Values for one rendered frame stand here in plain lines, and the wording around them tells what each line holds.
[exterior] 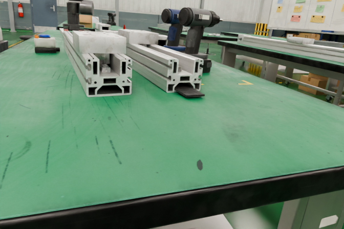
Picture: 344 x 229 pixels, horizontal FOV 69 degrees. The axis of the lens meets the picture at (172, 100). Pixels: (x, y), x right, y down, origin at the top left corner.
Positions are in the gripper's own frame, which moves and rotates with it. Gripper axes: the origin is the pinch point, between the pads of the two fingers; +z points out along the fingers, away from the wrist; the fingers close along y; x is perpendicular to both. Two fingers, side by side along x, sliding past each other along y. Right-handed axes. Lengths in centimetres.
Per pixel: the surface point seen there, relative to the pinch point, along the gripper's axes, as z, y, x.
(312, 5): -48, 299, 94
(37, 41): -2.6, -16.2, -24.2
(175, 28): -12, 37, -44
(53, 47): 0.0, -10.3, -24.1
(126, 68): -4, 4, -88
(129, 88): 1, 4, -88
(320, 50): -4, 159, -27
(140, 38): -8, 17, -56
